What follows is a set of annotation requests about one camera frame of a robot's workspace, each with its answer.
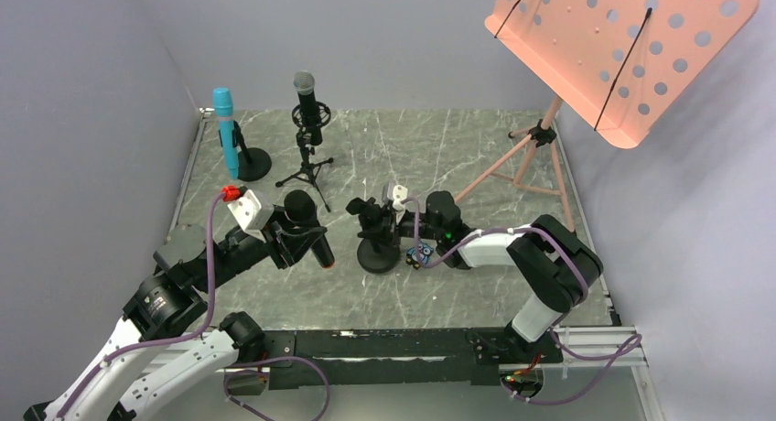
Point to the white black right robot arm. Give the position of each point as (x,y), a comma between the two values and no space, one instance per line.
(557,266)

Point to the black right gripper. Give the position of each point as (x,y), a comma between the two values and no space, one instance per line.
(381,219)

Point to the black round-base mic stand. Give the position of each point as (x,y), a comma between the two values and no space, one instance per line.
(254,163)

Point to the black microphone silver head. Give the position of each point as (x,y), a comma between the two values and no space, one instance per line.
(309,113)

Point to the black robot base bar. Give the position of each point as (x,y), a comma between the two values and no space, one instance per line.
(478,356)

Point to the pink music stand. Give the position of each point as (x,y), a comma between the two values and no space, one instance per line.
(620,65)

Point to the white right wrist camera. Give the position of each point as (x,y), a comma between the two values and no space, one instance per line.
(394,195)

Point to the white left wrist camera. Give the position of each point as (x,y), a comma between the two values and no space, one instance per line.
(251,210)

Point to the black microphone orange end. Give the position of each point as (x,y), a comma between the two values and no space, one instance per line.
(302,211)

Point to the blue toy microphone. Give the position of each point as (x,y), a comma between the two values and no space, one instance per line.
(223,108)

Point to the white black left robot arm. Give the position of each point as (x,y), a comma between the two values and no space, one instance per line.
(157,349)

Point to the black round-base phone stand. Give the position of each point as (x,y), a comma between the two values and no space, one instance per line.
(376,253)

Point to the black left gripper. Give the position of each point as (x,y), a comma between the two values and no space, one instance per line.
(282,237)

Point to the blue owl toy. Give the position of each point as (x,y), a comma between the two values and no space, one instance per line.
(419,255)

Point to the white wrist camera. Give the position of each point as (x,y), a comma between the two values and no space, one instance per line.
(394,195)
(251,210)

